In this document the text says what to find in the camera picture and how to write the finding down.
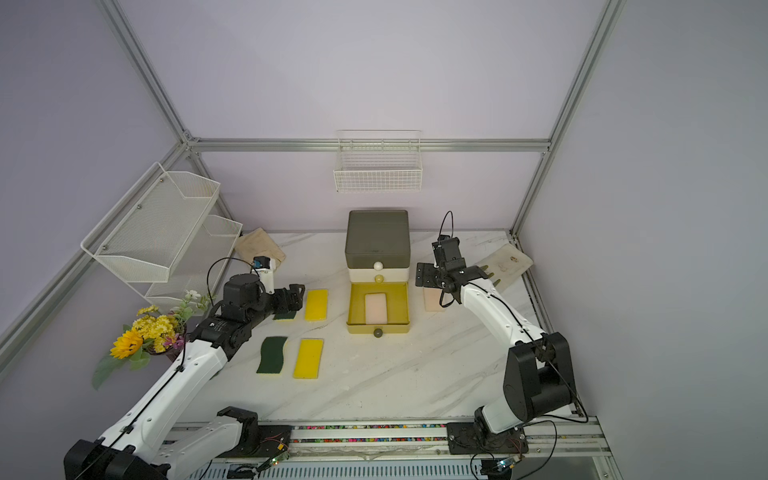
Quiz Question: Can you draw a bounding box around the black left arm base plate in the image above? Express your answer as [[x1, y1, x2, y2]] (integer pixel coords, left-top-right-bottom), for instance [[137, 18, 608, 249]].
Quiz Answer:
[[217, 406, 293, 458]]

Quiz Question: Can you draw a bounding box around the green yellow sponge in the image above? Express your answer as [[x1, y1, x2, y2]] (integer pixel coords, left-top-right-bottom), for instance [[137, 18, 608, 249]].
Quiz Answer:
[[273, 311, 297, 321], [256, 336, 288, 375]]

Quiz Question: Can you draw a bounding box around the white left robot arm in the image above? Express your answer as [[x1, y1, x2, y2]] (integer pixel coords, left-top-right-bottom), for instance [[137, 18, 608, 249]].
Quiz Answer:
[[64, 269, 306, 479]]

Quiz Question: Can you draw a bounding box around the white mesh two-tier shelf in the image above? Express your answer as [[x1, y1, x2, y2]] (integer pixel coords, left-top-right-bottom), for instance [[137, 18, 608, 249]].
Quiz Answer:
[[81, 163, 242, 310]]

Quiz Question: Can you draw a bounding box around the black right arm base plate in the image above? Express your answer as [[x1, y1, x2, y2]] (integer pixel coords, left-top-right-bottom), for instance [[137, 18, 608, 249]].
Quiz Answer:
[[446, 422, 529, 455]]

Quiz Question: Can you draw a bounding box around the yellow sunflower bouquet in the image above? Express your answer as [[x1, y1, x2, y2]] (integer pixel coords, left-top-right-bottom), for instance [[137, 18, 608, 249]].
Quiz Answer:
[[91, 290, 214, 390]]

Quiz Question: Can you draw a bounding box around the beige work glove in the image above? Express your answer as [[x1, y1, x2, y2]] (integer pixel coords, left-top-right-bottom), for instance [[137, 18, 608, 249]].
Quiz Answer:
[[234, 228, 286, 268]]

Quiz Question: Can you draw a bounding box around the yellow bottom drawer grey knob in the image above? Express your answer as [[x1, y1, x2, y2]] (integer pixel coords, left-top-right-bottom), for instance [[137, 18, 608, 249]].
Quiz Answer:
[[346, 283, 411, 338]]

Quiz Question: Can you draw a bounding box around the olive white yellow drawer cabinet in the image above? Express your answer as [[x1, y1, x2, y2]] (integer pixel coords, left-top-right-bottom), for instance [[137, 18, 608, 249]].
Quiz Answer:
[[344, 210, 411, 269]]

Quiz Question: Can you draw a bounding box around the white wire wall basket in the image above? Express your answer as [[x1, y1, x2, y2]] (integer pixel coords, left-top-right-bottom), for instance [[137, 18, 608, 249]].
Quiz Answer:
[[333, 129, 423, 193]]

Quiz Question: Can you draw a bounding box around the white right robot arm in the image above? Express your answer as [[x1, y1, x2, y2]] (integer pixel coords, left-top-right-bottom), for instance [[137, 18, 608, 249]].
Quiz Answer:
[[415, 234, 580, 434]]

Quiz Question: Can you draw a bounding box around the pink sponge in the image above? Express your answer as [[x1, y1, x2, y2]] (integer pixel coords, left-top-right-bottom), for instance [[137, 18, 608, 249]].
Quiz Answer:
[[422, 288, 444, 313], [365, 293, 388, 325]]

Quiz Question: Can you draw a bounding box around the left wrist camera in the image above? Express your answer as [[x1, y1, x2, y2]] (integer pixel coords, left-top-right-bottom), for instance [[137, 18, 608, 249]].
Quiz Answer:
[[252, 256, 279, 294]]

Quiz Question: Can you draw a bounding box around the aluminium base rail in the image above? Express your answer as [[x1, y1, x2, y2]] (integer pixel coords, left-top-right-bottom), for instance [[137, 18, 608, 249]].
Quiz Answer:
[[164, 418, 622, 479]]

